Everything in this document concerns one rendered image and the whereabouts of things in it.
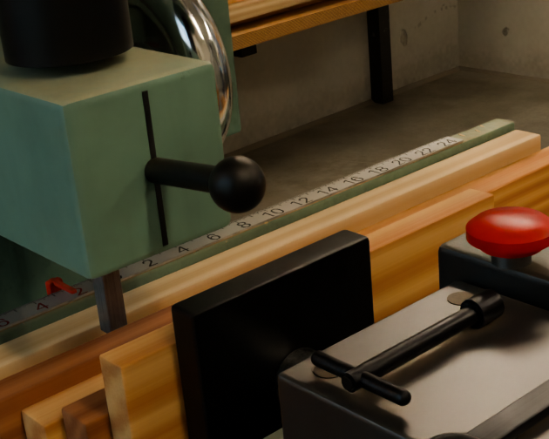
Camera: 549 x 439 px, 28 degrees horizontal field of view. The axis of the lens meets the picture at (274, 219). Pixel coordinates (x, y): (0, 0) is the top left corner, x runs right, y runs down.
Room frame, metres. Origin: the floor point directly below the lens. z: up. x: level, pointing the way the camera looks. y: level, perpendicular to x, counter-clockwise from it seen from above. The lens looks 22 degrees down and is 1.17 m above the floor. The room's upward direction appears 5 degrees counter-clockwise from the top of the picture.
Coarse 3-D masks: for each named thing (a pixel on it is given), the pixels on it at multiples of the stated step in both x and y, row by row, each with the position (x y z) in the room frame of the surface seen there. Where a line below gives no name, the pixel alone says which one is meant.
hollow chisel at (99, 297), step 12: (108, 276) 0.43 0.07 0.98; (96, 288) 0.43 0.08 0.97; (108, 288) 0.43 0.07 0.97; (120, 288) 0.43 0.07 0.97; (96, 300) 0.43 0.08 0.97; (108, 300) 0.43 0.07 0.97; (120, 300) 0.43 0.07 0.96; (108, 312) 0.43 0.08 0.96; (120, 312) 0.43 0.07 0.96; (108, 324) 0.43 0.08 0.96; (120, 324) 0.43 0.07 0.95
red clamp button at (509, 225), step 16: (496, 208) 0.35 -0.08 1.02; (512, 208) 0.35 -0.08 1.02; (528, 208) 0.35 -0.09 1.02; (480, 224) 0.34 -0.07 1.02; (496, 224) 0.33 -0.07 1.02; (512, 224) 0.33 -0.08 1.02; (528, 224) 0.33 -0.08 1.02; (544, 224) 0.33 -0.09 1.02; (480, 240) 0.33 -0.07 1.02; (496, 240) 0.33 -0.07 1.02; (512, 240) 0.32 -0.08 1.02; (528, 240) 0.32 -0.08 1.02; (544, 240) 0.32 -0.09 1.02; (496, 256) 0.33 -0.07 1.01; (512, 256) 0.33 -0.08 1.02
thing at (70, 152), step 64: (0, 64) 0.44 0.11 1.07; (128, 64) 0.42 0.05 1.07; (192, 64) 0.41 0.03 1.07; (0, 128) 0.41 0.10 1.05; (64, 128) 0.37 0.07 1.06; (128, 128) 0.39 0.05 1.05; (192, 128) 0.40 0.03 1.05; (0, 192) 0.42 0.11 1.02; (64, 192) 0.38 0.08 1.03; (128, 192) 0.38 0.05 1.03; (192, 192) 0.40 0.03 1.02; (64, 256) 0.38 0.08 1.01; (128, 256) 0.38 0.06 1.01
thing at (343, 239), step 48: (336, 240) 0.40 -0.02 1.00; (240, 288) 0.37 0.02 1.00; (288, 288) 0.37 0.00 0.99; (336, 288) 0.39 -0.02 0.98; (192, 336) 0.35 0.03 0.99; (240, 336) 0.36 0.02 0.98; (288, 336) 0.37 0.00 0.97; (336, 336) 0.39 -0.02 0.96; (192, 384) 0.35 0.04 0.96; (240, 384) 0.36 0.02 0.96; (192, 432) 0.35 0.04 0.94; (240, 432) 0.36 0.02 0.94
